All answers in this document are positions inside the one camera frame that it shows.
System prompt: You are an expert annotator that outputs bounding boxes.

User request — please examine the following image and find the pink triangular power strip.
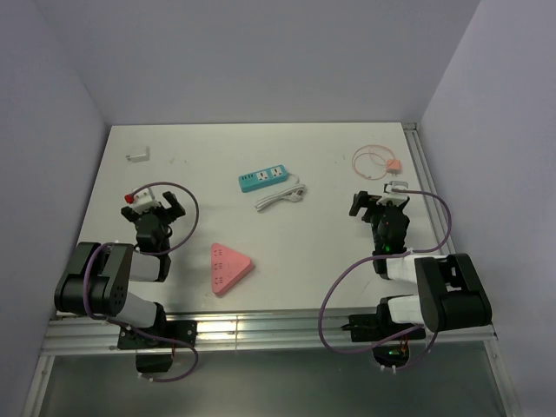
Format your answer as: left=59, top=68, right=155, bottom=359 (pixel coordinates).
left=210, top=243, right=255, bottom=297

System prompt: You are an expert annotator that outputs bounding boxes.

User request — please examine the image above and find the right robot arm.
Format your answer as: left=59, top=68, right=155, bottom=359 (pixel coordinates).
left=342, top=190, right=493, bottom=342

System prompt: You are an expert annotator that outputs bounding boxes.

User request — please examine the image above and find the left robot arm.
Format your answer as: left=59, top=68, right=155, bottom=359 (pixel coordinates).
left=54, top=188, right=186, bottom=347

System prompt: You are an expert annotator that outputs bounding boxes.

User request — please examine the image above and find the teal power strip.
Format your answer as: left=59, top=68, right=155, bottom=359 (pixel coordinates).
left=238, top=164, right=289, bottom=193

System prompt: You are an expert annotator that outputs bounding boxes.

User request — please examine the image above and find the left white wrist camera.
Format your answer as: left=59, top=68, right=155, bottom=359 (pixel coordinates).
left=124, top=187, right=159, bottom=215

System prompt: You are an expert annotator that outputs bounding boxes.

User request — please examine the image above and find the right side aluminium rail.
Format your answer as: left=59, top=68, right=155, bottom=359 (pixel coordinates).
left=401, top=122, right=447, bottom=242

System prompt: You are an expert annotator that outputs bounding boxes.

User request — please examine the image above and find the aluminium rail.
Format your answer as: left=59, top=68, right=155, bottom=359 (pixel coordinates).
left=401, top=122, right=447, bottom=242
left=39, top=309, right=498, bottom=356

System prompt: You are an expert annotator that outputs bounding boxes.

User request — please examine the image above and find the pink thin charging cable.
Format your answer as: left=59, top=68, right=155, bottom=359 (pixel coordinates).
left=350, top=145, right=397, bottom=180

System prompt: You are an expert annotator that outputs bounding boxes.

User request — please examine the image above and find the white wall charger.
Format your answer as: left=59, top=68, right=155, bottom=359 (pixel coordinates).
left=125, top=146, right=150, bottom=163

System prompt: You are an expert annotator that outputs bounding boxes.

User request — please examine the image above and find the white power cord with plug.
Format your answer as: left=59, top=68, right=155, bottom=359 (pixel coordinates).
left=254, top=172, right=308, bottom=215

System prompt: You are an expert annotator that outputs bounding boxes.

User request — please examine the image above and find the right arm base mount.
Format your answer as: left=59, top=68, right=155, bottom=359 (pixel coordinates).
left=341, top=313, right=426, bottom=368

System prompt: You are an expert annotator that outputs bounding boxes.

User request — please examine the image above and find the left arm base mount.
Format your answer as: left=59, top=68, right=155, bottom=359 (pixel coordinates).
left=116, top=320, right=199, bottom=381

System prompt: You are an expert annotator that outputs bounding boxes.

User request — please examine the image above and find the front aluminium rail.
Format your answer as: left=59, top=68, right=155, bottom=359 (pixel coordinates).
left=39, top=309, right=498, bottom=356

